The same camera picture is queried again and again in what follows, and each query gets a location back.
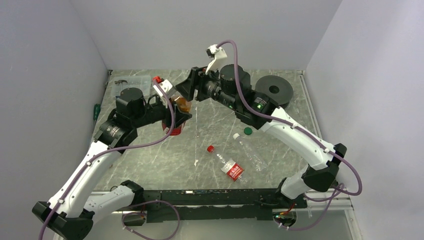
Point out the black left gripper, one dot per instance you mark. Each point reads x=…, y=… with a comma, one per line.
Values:
x=180, y=117

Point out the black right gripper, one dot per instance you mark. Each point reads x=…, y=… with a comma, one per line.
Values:
x=187, y=88

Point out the gold red tea bottle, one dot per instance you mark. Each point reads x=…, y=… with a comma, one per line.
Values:
x=182, y=108

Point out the clear bottle red label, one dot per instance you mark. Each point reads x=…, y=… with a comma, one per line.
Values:
x=233, y=170

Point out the green bottle cap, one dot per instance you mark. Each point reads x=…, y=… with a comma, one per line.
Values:
x=247, y=131

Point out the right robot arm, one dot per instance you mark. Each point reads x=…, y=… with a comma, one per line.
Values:
x=261, y=112

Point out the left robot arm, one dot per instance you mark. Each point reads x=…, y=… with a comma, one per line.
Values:
x=72, y=212

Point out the clear bottle white cap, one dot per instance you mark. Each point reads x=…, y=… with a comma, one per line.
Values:
x=251, y=153

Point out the clear plastic organizer box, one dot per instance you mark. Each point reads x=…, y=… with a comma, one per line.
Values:
x=142, y=82

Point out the claw hammer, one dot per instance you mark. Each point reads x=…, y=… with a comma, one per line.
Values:
x=120, y=82

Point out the black spool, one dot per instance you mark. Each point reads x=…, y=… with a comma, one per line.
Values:
x=277, y=88

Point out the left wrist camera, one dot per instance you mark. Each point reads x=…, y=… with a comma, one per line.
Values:
x=164, y=89

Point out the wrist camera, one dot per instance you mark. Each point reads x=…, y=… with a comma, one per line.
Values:
x=164, y=89
x=218, y=56

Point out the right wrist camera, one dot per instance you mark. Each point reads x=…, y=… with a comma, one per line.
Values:
x=218, y=56

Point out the green handle screwdriver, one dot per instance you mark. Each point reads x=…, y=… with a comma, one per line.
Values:
x=96, y=112

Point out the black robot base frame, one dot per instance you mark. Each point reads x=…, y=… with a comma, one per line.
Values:
x=215, y=204

